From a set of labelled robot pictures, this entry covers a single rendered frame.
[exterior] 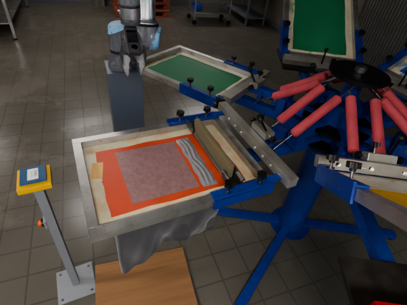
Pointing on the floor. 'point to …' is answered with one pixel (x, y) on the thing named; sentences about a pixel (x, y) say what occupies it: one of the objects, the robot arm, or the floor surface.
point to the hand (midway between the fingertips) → (134, 73)
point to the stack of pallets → (163, 7)
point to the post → (65, 290)
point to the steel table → (6, 6)
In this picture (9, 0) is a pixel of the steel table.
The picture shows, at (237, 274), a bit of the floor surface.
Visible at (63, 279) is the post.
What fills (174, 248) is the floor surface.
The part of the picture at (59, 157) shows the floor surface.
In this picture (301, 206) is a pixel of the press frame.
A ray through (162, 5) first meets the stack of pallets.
